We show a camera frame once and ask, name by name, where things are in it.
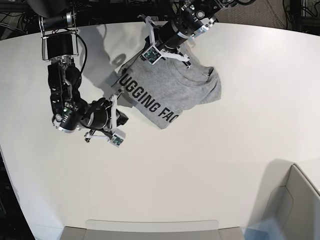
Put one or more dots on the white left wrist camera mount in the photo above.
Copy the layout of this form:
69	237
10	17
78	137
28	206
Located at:
162	47

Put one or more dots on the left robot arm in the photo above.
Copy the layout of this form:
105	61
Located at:
191	19

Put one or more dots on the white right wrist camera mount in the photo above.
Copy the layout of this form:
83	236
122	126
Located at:
116	139

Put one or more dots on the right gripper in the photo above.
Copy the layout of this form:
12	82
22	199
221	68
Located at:
103	116

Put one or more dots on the grey bin right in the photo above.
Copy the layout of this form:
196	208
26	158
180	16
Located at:
292	211

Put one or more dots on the grey T-shirt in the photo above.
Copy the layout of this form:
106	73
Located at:
162	91

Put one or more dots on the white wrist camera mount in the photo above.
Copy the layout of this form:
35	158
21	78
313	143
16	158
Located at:
162	47
116	139

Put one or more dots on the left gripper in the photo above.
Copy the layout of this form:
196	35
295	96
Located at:
167	37

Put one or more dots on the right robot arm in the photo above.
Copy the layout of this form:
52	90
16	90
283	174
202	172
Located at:
59	46

